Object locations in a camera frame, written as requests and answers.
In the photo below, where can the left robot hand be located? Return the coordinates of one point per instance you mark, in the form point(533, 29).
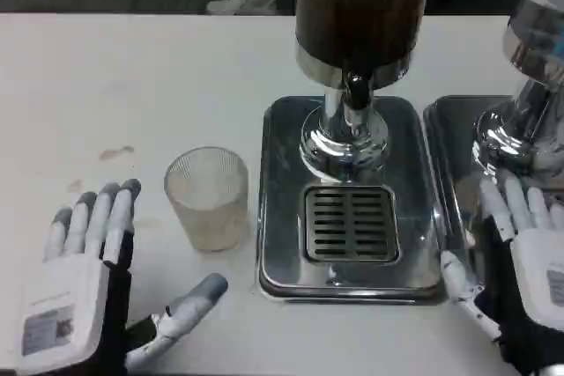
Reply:
point(70, 288)

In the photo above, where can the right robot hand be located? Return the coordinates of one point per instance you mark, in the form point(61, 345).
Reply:
point(524, 261)

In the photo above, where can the steel drip tray with grid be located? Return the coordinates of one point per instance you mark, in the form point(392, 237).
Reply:
point(348, 217)

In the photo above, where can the clear drink dispenser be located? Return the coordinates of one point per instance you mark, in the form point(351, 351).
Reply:
point(529, 76)

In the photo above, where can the brown drink dispenser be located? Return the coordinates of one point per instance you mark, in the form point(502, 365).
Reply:
point(357, 41)

